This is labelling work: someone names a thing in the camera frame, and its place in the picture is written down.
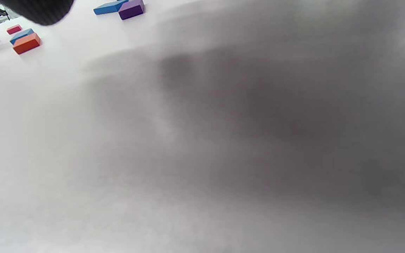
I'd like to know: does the blue domino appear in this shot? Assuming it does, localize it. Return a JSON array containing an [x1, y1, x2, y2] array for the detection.
[[94, 0, 130, 15], [9, 28, 35, 45]]

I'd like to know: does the purple domino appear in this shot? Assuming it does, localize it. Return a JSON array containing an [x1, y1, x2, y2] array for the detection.
[[118, 0, 145, 20]]

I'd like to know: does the orange domino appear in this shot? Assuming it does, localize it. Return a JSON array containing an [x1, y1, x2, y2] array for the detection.
[[13, 33, 42, 55]]

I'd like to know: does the person's right hand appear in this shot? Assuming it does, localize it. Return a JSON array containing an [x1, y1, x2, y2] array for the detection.
[[0, 0, 75, 26]]

